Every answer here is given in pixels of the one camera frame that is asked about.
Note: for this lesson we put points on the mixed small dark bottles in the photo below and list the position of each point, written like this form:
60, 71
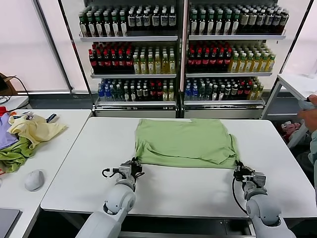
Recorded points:
218, 90
130, 91

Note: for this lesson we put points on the pale yellow garment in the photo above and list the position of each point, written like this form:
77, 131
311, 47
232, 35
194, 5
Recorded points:
39, 130

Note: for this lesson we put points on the olive green garment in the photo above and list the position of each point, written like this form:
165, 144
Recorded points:
12, 157

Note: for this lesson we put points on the dark bottles beige labels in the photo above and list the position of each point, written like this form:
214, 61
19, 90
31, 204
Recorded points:
263, 21

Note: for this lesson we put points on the red pink toy pile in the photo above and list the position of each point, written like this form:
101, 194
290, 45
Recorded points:
289, 127

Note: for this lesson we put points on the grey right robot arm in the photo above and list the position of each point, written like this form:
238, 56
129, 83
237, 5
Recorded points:
262, 210

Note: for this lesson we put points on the light green t-shirt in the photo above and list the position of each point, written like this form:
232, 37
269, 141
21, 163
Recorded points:
185, 141

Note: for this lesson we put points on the grey laptop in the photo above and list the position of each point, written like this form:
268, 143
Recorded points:
8, 221

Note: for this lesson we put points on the dark bottles white labels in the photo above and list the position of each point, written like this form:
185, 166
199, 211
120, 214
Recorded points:
152, 21

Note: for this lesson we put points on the white printed garment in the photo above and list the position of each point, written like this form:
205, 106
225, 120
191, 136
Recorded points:
28, 116

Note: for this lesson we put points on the purple garment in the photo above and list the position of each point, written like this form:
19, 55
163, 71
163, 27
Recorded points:
6, 135

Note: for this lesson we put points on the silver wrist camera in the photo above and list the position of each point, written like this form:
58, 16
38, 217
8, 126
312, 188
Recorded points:
125, 168
258, 179

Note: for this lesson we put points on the grey computer mouse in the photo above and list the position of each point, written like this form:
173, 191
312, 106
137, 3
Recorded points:
34, 179

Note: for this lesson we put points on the yellow tea bottles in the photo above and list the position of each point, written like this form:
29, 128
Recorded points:
154, 63
252, 62

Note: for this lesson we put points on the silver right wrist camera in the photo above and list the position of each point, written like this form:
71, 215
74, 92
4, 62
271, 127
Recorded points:
258, 179

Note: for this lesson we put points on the small red cap bottles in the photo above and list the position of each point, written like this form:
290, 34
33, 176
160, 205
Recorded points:
244, 89
156, 90

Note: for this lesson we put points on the red garment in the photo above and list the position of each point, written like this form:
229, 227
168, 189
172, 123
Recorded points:
2, 110

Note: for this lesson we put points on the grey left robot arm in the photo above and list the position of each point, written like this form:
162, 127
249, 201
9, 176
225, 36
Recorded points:
119, 200

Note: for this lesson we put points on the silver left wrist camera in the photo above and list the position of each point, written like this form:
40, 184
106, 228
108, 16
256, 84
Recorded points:
125, 168

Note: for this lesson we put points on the dark window frame bar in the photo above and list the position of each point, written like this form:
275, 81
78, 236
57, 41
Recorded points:
54, 44

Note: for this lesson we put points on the blue white striped item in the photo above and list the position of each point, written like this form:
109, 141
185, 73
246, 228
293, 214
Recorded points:
52, 117

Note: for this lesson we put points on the small yellow drink bottles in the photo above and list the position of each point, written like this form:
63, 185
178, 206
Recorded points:
256, 91
168, 91

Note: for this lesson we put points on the grey drinks shelf unit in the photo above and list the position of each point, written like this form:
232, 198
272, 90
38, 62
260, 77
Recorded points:
235, 37
128, 38

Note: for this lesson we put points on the white metal table frame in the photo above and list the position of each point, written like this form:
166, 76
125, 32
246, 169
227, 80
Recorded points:
292, 84

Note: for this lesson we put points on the blue water bottles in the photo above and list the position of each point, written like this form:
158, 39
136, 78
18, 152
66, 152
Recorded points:
192, 91
104, 91

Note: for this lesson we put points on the cola bottles red caps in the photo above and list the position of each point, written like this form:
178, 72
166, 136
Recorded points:
209, 59
111, 59

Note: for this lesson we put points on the grey handheld controller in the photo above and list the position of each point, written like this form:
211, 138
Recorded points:
304, 104

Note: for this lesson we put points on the brown cardboard box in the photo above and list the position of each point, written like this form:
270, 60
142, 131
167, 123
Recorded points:
6, 85

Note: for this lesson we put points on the dark bottles green caps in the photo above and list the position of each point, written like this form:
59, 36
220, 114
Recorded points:
102, 24
214, 23

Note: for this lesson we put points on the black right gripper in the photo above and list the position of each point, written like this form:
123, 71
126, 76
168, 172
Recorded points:
242, 173

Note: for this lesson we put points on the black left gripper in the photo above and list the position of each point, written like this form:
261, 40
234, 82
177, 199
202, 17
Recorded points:
136, 170

